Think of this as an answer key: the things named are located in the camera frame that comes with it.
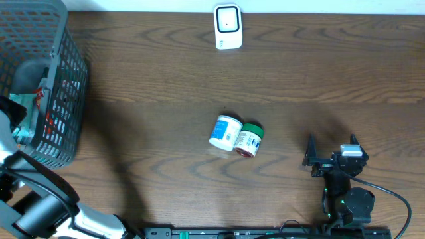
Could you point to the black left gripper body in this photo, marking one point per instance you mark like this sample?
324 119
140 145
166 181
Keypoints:
11 112

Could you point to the light green snack packet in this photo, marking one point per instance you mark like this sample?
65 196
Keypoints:
27 127

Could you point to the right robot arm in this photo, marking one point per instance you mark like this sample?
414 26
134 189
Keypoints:
345 205

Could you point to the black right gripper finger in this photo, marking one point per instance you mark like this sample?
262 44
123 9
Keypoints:
310 157
358 150

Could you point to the white blue label jar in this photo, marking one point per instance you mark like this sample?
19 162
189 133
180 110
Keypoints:
225 132

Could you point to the red white snack packet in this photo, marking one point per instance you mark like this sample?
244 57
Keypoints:
40 92

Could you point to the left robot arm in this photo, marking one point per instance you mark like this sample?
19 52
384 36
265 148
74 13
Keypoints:
38 203

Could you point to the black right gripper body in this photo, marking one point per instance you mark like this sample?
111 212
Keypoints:
323 168

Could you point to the grey plastic mesh basket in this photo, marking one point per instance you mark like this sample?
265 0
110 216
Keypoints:
36 43

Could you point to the white barcode scanner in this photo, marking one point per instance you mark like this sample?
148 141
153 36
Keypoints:
228 26

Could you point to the green lid white jar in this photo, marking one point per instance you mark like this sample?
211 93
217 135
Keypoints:
249 140

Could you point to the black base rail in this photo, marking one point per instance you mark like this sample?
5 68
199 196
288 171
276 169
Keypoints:
244 233

